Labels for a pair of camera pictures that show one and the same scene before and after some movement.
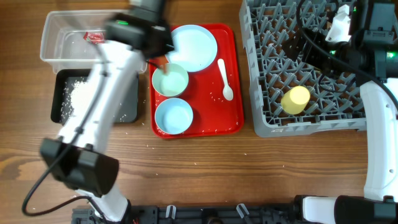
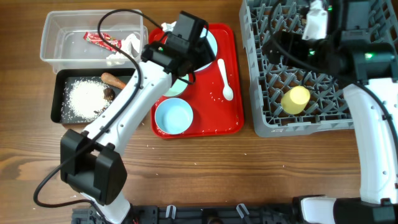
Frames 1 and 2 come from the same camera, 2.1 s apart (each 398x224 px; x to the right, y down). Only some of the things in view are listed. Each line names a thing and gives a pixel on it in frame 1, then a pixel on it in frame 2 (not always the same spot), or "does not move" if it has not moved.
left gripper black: [171, 47] to [206, 55]
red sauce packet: [95, 38] does not move
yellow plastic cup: [294, 101] does not move
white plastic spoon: [227, 91] does not move
